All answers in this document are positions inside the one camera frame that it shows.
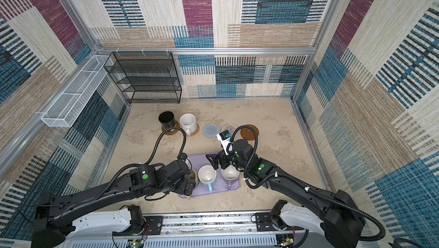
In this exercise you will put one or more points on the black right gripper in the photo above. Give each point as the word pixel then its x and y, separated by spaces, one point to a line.
pixel 222 157

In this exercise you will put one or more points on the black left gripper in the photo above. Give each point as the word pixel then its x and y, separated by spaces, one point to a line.
pixel 184 189

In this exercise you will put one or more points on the white mug blue handle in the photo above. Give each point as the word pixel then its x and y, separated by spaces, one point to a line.
pixel 207 176

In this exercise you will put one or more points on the white mug lilac handle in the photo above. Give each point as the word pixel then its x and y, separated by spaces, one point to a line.
pixel 230 174

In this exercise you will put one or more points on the blue woven round coaster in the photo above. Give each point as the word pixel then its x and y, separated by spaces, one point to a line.
pixel 211 130

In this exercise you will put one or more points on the rattan woven round coaster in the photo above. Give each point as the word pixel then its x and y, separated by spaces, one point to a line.
pixel 195 132

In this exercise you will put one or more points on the multicolour woven round coaster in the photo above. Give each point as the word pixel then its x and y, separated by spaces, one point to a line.
pixel 230 127

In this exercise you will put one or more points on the brown wooden coaster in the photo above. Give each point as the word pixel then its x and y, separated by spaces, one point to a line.
pixel 171 132
pixel 247 134

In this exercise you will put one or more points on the white speckled mug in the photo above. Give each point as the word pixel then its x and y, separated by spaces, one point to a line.
pixel 188 123

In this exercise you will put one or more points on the black mug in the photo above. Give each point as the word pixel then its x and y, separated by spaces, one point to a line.
pixel 167 120

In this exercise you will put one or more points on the beige mug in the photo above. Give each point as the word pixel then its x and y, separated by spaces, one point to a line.
pixel 194 176

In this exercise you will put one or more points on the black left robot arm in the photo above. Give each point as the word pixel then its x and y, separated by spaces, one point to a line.
pixel 55 215

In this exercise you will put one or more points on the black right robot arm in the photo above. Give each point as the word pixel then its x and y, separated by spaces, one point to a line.
pixel 340 221

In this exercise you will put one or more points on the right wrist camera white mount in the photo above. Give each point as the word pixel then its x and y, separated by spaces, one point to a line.
pixel 225 139

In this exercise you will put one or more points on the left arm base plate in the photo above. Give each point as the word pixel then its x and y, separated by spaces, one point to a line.
pixel 152 225

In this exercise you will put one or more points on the aluminium front rail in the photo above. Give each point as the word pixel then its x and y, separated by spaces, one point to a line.
pixel 225 229

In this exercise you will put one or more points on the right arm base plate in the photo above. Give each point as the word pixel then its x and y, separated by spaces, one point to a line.
pixel 263 222

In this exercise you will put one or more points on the black wire mesh shelf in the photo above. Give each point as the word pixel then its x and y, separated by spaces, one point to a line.
pixel 145 77

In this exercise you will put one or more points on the white wire mesh basket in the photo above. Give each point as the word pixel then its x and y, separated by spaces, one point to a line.
pixel 70 103

